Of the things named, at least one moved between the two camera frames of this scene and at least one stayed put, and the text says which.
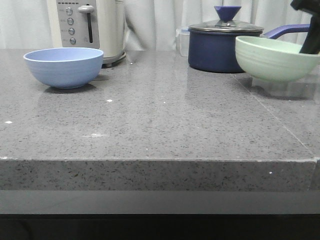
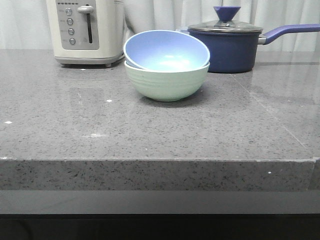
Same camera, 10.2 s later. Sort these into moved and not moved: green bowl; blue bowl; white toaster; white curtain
Moved: blue bowl; green bowl
Not moved: white curtain; white toaster
